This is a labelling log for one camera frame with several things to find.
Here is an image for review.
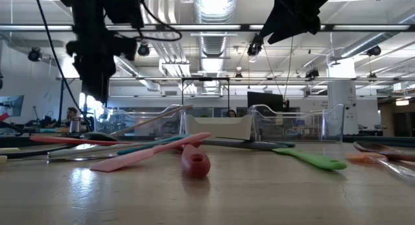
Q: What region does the white plastic bin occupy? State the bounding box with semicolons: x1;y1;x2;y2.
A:
182;113;253;145

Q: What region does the green silicone spatula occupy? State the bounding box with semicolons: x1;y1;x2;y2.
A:
271;147;348;171

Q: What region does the black aluminium table frame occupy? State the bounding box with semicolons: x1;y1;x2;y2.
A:
0;133;415;148

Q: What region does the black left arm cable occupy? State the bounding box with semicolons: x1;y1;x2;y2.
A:
32;0;94;134

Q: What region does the bright red silicone spatula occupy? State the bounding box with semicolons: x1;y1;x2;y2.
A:
29;136;132;147

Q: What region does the black distant frame beam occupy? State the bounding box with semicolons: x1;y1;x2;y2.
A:
56;77;415;81

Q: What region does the black overhead camera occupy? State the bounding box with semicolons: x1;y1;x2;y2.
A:
246;33;265;57

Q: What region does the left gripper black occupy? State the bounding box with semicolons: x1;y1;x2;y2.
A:
65;26;139;104

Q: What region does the black domed utensil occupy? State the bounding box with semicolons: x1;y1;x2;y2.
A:
80;131;118;143

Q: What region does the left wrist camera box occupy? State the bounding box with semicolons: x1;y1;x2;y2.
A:
104;0;145;29

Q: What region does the grey silicone spoon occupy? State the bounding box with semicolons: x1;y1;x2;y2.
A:
181;137;288;152

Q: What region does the small black frame stand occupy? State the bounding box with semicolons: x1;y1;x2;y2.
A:
180;77;231;117

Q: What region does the black overhead frame beam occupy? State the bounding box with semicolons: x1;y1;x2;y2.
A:
0;23;415;32

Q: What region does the metal canister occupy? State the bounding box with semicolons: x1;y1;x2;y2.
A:
69;117;82;134

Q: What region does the silver spoon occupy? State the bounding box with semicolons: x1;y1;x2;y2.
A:
352;141;415;163

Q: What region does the orange spatula clear handle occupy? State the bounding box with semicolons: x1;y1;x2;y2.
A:
345;152;415;184

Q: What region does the silver ceiling air duct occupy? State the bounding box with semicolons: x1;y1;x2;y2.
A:
338;7;415;59
193;0;239;96

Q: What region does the wall mounted screen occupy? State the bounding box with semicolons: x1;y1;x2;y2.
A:
0;95;25;117

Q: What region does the pink silicone spatula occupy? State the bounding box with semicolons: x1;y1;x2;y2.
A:
89;132;212;173

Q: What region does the black distant frame post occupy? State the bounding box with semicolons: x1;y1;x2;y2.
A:
58;78;65;128

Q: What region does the black distant monitor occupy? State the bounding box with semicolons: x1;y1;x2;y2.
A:
246;91;285;113

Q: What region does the iridescent blue-purple metal utensil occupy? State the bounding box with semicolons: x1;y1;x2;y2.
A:
215;136;296;148

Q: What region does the clear plastic bin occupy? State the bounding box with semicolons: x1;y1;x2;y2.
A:
248;103;346;144
93;104;185;143

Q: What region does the black left camera cable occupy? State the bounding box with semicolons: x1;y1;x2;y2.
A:
137;0;183;43

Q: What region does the blue silicone spatula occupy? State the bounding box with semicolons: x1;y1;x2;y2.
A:
116;134;193;156

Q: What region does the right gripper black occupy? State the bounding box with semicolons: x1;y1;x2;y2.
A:
259;0;341;45

